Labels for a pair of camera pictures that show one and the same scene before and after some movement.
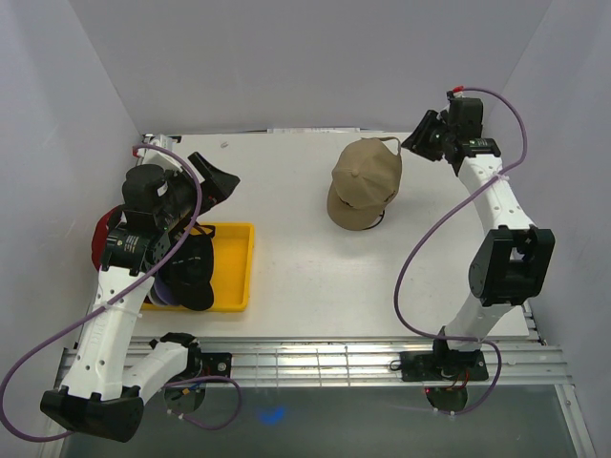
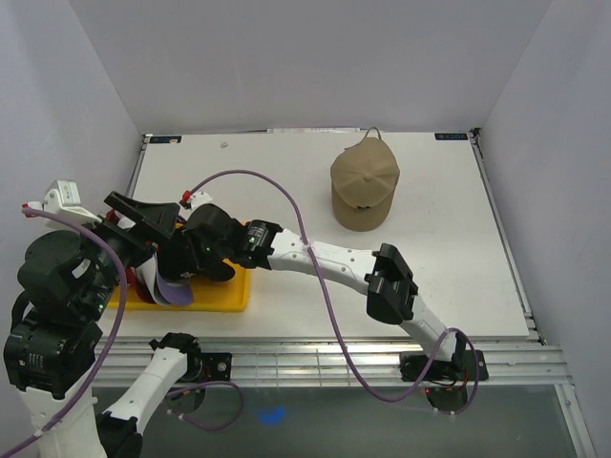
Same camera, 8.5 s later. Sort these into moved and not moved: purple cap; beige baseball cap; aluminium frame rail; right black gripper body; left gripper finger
Moved: left gripper finger; purple cap; right black gripper body
Not moved: aluminium frame rail; beige baseball cap
